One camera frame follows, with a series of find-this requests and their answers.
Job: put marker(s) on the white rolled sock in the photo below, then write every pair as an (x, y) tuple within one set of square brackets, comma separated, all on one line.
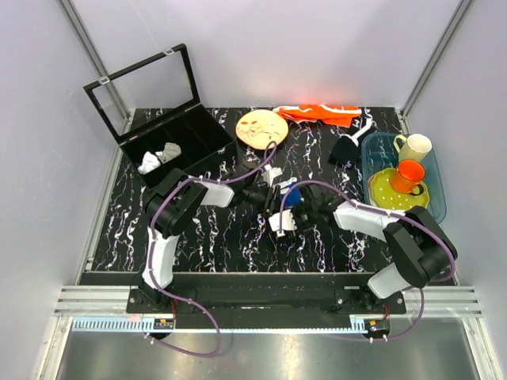
[(149, 163)]

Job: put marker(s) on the black compartment box with lid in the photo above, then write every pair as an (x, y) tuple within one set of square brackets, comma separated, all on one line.
[(156, 101)]

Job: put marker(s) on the grey rolled sock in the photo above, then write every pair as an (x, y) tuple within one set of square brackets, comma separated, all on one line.
[(170, 151)]

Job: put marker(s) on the black white garment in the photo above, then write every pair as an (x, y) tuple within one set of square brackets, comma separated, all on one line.
[(348, 147)]

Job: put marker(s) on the yellow green dotted plate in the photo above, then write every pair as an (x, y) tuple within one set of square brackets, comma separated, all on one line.
[(381, 194)]

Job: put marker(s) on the round wooden plate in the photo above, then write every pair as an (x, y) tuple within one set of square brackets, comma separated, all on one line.
[(261, 127)]

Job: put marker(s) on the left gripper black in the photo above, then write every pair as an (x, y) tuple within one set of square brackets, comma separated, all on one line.
[(271, 203)]

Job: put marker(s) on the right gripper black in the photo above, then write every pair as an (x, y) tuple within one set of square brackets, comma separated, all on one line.
[(295, 212)]

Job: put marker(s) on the orange white garment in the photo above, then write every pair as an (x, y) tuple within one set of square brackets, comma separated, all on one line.
[(334, 115)]

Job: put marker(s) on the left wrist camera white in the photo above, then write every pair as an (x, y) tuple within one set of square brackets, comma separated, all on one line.
[(269, 174)]

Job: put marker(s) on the blue white underwear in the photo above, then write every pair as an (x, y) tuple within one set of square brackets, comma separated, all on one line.
[(294, 196)]

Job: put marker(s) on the orange mug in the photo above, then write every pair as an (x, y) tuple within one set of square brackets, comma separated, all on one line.
[(407, 178)]

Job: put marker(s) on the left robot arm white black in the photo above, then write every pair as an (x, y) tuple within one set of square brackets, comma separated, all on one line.
[(172, 205)]

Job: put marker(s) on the cream yellow mug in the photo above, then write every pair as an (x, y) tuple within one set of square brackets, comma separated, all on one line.
[(412, 147)]

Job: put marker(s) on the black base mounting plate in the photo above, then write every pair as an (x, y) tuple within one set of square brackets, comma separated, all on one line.
[(266, 300)]

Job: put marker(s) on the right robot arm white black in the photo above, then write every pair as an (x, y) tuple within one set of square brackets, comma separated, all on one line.
[(420, 250)]

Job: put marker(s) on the teal transparent plastic bin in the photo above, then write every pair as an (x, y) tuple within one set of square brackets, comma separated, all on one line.
[(378, 153)]

